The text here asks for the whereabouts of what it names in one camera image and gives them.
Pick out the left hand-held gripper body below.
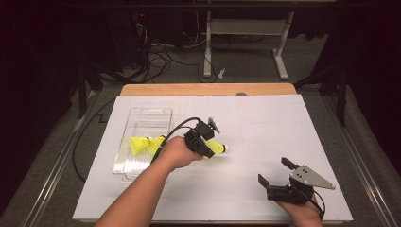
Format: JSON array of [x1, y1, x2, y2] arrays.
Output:
[[183, 116, 221, 156]]

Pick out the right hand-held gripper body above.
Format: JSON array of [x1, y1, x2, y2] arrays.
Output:
[[265, 165, 337, 206]]

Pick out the clear plastic container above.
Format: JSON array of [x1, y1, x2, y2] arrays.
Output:
[[112, 107, 174, 184]]

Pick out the person's left hand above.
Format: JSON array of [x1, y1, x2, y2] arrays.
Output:
[[155, 135, 204, 173]]

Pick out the person's right hand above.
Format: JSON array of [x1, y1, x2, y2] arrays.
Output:
[[275, 197, 323, 227]]

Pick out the white board sheet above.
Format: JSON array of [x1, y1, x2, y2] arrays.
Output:
[[71, 94, 354, 223]]

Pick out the black metal stand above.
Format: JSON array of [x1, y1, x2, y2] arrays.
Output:
[[75, 61, 105, 120], [294, 61, 349, 127]]

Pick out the dark equipment with red light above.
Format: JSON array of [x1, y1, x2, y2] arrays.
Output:
[[107, 9, 152, 74]]

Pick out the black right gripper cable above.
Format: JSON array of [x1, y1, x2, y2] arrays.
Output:
[[299, 185, 326, 221]]

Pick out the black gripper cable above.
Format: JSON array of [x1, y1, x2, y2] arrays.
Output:
[[71, 97, 202, 183], [299, 185, 326, 221]]

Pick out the metal floor rail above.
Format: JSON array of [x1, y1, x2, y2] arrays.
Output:
[[23, 91, 98, 227], [321, 94, 398, 227]]

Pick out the bundle of floor cables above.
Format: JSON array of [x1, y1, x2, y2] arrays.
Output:
[[103, 18, 218, 84]]

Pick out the white metal stand frame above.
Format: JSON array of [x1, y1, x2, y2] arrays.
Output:
[[202, 10, 296, 80]]

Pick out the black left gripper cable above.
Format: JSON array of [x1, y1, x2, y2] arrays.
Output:
[[71, 97, 202, 183]]

